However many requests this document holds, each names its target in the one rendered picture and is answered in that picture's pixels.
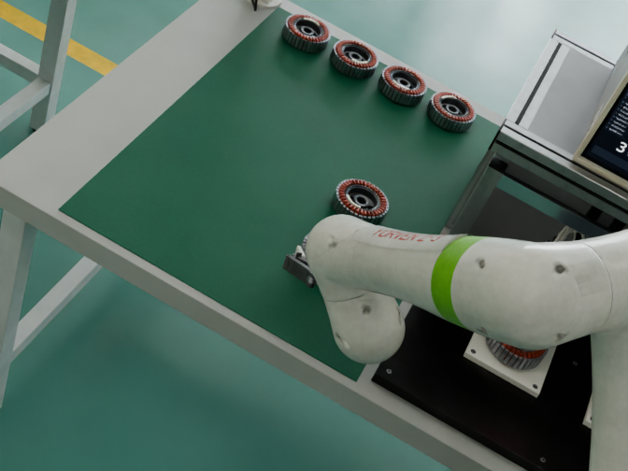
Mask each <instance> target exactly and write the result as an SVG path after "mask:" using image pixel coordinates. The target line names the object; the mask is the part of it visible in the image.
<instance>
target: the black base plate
mask: <svg viewBox="0 0 628 471"><path fill-rule="evenodd" d="M405 326H406V330H405V336H404V340H403V342H402V344H401V346H400V348H399V349H398V351H397V352H396V353H395V354H394V355H393V356H392V357H390V358H389V359H387V360H385V361H383V362H381V363H380V364H379V366H378V369H377V370H376V372H375V374H374V376H373V377H372V379H371V380H372V381H373V382H375V383H377V384H378V385H379V386H381V387H383V388H384V389H386V390H388V391H390V392H391V393H394V394H396V395H397V396H399V397H401V398H403V399H404V400H406V401H408V402H409V403H410V404H412V405H414V406H415V407H418V408H420V409H421V410H423V411H425V412H427V413H428V414H430V415H432V416H434V417H435V418H437V419H439V420H440V421H443V422H444V423H446V424H447V425H449V426H451V427H452V428H454V429H456V430H458V431H459V432H461V433H463V434H464V435H467V436H469V437H470V438H472V439H474V440H476V441H477V442H478V443H480V444H482V445H483V446H485V447H487V448H488V449H490V450H493V451H494V452H496V453H498V454H500V455H501V456H503V457H505V458H507V459H508V460H510V461H511V462H513V463H514V464H517V465H518V466H520V467H522V468H524V469H525V470H527V471H589V463H590V450H591V434H592V429H591V428H589V427H587V426H586V425H584V424H582V423H583V421H584V417H585V414H586V411H587V408H588V404H589V402H590V399H591V396H592V347H591V335H586V336H583V337H580V338H577V339H574V340H571V341H568V342H565V343H563V344H561V345H558V346H557V347H556V350H555V352H554V354H553V357H552V360H551V363H550V365H549V370H548V373H547V375H546V377H545V380H544V383H543V385H542V388H541V391H540V394H539V396H538V397H534V396H532V395H531V394H529V393H528V392H525V391H524V390H522V389H520V388H518V387H517V386H515V385H513V384H511V383H510V382H508V381H506V380H504V379H503V378H500V377H498V376H496V375H495V374H494V373H492V372H490V371H489V370H487V369H485V368H483V367H482V366H480V365H478V364H476V363H474V362H472V361H470V360H469V359H467V358H465V357H464V353H465V351H466V348H467V346H468V344H469V342H470V340H471V338H472V335H473V334H474V332H472V331H469V330H467V329H464V328H463V327H460V326H458V325H456V324H454V323H451V322H449V321H446V320H444V319H441V318H439V317H437V316H436V315H434V314H432V313H430V312H428V311H426V310H424V309H422V308H420V307H417V306H415V305H412V306H411V308H410V310H409V312H408V313H407V315H406V317H405Z"/></svg>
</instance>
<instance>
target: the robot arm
mask: <svg viewBox="0 0 628 471"><path fill-rule="evenodd" d="M306 258H307V259H306ZM282 268H283V269H285V270H286V271H288V272H289V273H291V274H292V275H294V276H295V277H297V278H299V279H300V280H302V281H303V282H305V284H306V285H307V286H308V288H314V286H315V284H318V286H319V289H320V291H321V295H322V297H323V300H324V303H325V305H326V309H327V312H328V316H329V319H330V323H331V326H332V330H333V334H334V338H335V342H336V344H337V345H338V347H339V349H340V350H341V351H342V352H343V353H344V354H345V355H346V356H347V357H349V358H350V359H352V360H353V361H355V362H357V363H361V364H377V363H381V362H383V361H385V360H387V359H389V358H390V357H392V356H393V355H394V354H395V353H396V352H397V351H398V349H399V348H400V346H401V344H402V342H403V340H404V336H405V330H406V326H405V320H404V316H403V314H402V312H401V310H400V307H399V306H398V304H397V302H396V300H395V298H396V299H400V300H403V301H406V302H409V303H410V304H412V305H415V306H417V307H420V308H422V309H424V310H426V311H428V312H430V313H432V314H434V315H436V316H437V317H439V318H441V319H444V320H446V321H449V322H451V323H454V324H456V325H458V326H460V327H463V328H464V329H467V330H469V331H472V332H474V333H477V334H479V335H483V336H486V337H488V338H490V339H493V340H496V341H499V342H502V343H505V344H508V345H510V346H513V347H516V348H519V349H523V350H545V349H549V348H552V347H555V346H558V345H561V344H563V343H565V342H568V341H571V340H574V339H577V338H580V337H583V336H586V335H591V347H592V434H591V450H590V463H589V471H628V229H626V230H622V231H619V232H616V233H613V234H609V235H601V236H598V237H592V238H586V239H580V240H575V241H560V242H531V241H524V240H517V239H509V238H499V237H487V236H472V234H462V235H427V234H418V233H411V232H406V231H400V230H395V229H392V228H387V227H383V226H379V225H374V224H372V223H369V222H366V221H363V220H360V219H358V218H356V217H353V216H351V215H345V214H339V215H333V216H330V217H327V218H325V219H323V220H322V221H320V222H319V223H317V224H316V225H315V226H314V228H313V229H312V230H311V232H310V234H309V236H308V238H307V243H306V255H305V254H304V252H303V250H302V248H301V246H297V247H296V251H295V253H293V256H292V255H290V254H289V255H288V254H287V255H286V258H285V261H284V265H283V267H282Z"/></svg>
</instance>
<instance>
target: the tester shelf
mask: <svg viewBox="0 0 628 471"><path fill-rule="evenodd" d="M616 62H617V61H615V60H613V59H611V58H610V57H608V56H606V55H605V54H603V53H601V52H599V51H597V50H594V49H593V48H591V47H589V46H587V45H585V44H583V43H581V42H579V41H577V40H576V39H575V38H573V37H571V36H568V35H566V34H564V33H562V32H560V31H559V30H557V29H555V31H554V33H553V34H552V36H551V38H550V40H549V42H548V44H547V46H546V48H544V50H543V52H542V54H541V56H540V57H539V59H538V61H537V63H536V64H535V67H534V69H533V70H532V72H531V74H530V76H529V78H528V79H527V80H526V82H525V84H524V85H523V87H522V89H521V92H520V93H519V95H518V97H517V99H516V100H515V102H514V104H513V106H512V107H511V109H510V111H509V112H508V114H507V116H506V118H505V120H504V121H503V123H502V125H501V127H500V129H499V130H498V132H497V134H496V136H495V137H494V139H493V141H492V143H491V145H490V146H489V148H488V150H492V151H493V152H495V153H497V154H499V155H501V156H503V157H504V158H506V159H508V160H509V161H511V162H513V163H514V164H517V165H519V166H521V167H523V168H524V169H526V170H528V171H530V172H532V173H534V174H536V175H537V176H539V177H541V178H543V179H545V180H546V181H548V182H550V183H552V184H554V185H556V186H557V187H559V188H561V189H563V190H565V191H567V192H568V193H571V194H573V195H575V196H576V197H577V198H579V199H581V200H583V201H585V202H587V203H588V204H590V205H592V206H594V207H597V208H598V209H600V210H602V211H604V212H605V213H607V214H609V215H610V216H612V217H614V218H616V219H618V220H620V221H622V222H624V223H626V224H628V190H627V189H625V188H623V187H622V186H620V185H618V184H616V183H615V182H613V181H611V180H609V179H607V178H605V177H603V176H601V175H599V174H597V173H595V172H593V171H592V170H591V169H589V168H587V167H585V166H583V165H581V164H579V163H577V162H575V161H573V160H572V158H573V156H574V154H575V152H576V151H577V149H578V147H579V145H580V143H581V141H582V139H583V137H584V135H585V133H586V131H587V128H588V126H589V124H590V121H591V119H592V115H593V113H594V111H595V110H596V107H597V105H598V103H599V100H600V98H601V96H602V93H603V91H604V89H605V87H606V85H607V82H608V79H609V77H610V75H611V72H612V70H613V68H614V65H615V64H616Z"/></svg>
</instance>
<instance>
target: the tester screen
mask: <svg viewBox="0 0 628 471"><path fill-rule="evenodd" d="M620 140H622V141H624V142H626V143H627V144H628V89H627V91H626V92H625V94H624V95H623V97H622V98H621V100H620V102H619V103H618V104H617V106H616V107H615V109H614V110H613V112H612V113H611V115H610V116H609V118H608V120H607V122H606V123H605V125H604V126H603V128H602V129H601V131H600V132H599V134H598V136H597V137H596V139H595V140H594V141H593V143H592V144H591V146H590V147H589V149H588V150H587V152H586V154H587V155H589V156H590V157H592V158H593V159H595V160H597V161H599V162H601V163H602V164H605V165H607V166H609V167H611V168H613V169H614V170H616V171H618V172H620V173H622V174H623V175H625V176H626V177H628V171H626V170H624V169H622V168H621V167H619V166H617V165H615V164H613V163H611V162H610V161H608V160H606V159H604V158H602V157H600V156H598V155H597V154H595V153H593V152H592V149H593V147H594V146H595V145H596V146H598V147H600V148H602V149H604V150H607V151H609V152H610V153H612V154H614V155H616V156H618V157H620V158H622V159H623V160H624V161H626V162H628V158H627V157H625V156H623V155H621V154H619V153H618V152H616V151H614V148H615V147H616V145H617V144H618V142H619V141H620Z"/></svg>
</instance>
